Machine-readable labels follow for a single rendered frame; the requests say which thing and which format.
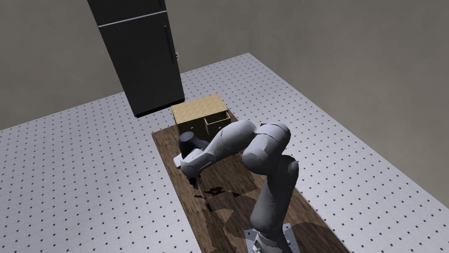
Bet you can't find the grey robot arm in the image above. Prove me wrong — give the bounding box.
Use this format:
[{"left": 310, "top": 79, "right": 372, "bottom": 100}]
[{"left": 173, "top": 120, "right": 299, "bottom": 253}]

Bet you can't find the small dark brown chest of drawers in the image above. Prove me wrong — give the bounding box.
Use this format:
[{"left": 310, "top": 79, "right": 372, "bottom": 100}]
[{"left": 171, "top": 93, "right": 228, "bottom": 141}]

